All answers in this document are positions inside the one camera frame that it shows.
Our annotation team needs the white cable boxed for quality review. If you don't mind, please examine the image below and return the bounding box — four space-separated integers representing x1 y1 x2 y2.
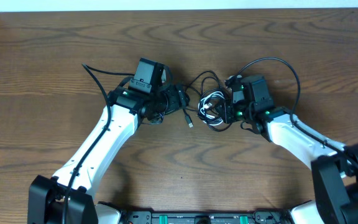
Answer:
197 90 227 127

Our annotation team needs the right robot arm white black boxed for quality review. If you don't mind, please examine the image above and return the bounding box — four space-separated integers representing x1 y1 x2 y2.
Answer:
216 83 358 223

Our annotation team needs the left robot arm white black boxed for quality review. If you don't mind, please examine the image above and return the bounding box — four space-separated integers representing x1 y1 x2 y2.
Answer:
27 84 188 223

